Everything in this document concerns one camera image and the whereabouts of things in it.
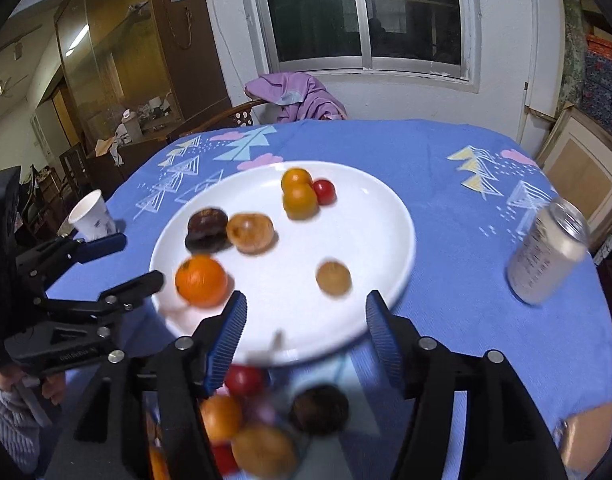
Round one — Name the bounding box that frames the red cherry tomato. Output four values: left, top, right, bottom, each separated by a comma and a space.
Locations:
311, 179, 336, 206
211, 443, 240, 477
225, 364, 267, 396

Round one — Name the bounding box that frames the large orange mandarin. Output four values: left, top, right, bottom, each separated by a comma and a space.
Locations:
175, 255, 229, 309

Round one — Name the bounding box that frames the brown speckled persimmon fruit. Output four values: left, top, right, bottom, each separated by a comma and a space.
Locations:
225, 212, 275, 255

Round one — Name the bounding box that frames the dark purple plum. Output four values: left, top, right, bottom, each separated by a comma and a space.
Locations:
289, 384, 349, 437

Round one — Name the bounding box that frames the pale tan fruit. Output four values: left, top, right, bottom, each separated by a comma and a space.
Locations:
231, 424, 298, 479

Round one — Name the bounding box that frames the small yellow-orange tomato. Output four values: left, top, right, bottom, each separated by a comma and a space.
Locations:
282, 183, 319, 220

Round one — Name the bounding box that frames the small brown longan fruit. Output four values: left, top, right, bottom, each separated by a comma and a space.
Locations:
315, 260, 353, 297

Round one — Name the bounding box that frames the speckled tan round fruit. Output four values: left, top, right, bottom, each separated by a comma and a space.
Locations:
146, 412, 170, 480

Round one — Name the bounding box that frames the person left hand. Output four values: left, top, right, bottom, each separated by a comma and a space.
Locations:
0, 361, 68, 409

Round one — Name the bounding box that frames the white paper cup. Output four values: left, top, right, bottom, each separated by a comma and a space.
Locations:
67, 190, 117, 242

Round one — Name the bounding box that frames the white oval plate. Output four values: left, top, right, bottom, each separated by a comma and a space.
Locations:
150, 160, 417, 367

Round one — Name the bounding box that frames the blue patterned tablecloth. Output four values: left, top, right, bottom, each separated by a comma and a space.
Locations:
46, 118, 612, 480

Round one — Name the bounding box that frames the white beverage can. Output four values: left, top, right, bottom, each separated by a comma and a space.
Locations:
505, 196, 590, 304

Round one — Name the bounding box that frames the wooden chair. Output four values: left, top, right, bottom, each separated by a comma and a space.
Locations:
166, 99, 267, 143

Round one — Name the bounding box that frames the wooden glass cabinet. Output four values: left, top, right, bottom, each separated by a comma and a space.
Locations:
54, 0, 231, 157

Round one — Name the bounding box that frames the purple jacket on chair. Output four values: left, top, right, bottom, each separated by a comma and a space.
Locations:
244, 72, 348, 124

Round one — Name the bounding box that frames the sliding glass window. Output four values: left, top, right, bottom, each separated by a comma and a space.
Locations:
251, 0, 480, 92

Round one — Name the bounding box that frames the framed board against wall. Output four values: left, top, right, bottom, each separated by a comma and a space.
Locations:
536, 103, 612, 252

